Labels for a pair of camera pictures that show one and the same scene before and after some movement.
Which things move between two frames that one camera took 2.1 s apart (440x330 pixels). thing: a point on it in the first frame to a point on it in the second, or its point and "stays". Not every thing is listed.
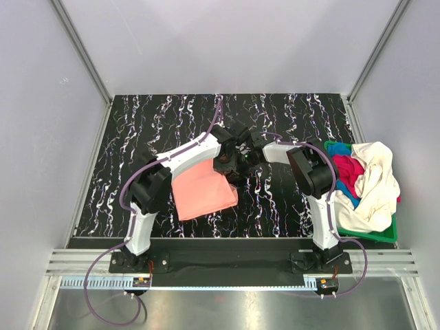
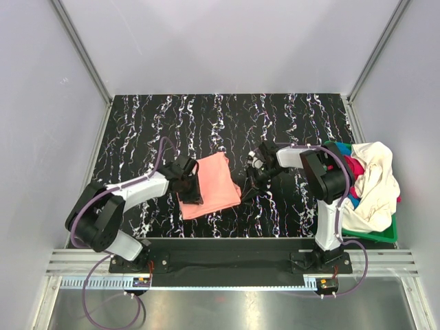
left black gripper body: x=225 y=164 to x=190 y=191
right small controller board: x=327 y=284 stays
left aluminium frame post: x=82 y=50 stays
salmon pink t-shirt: x=201 y=191 stays
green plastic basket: x=388 y=234 stays
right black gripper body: x=247 y=163 to x=258 y=177
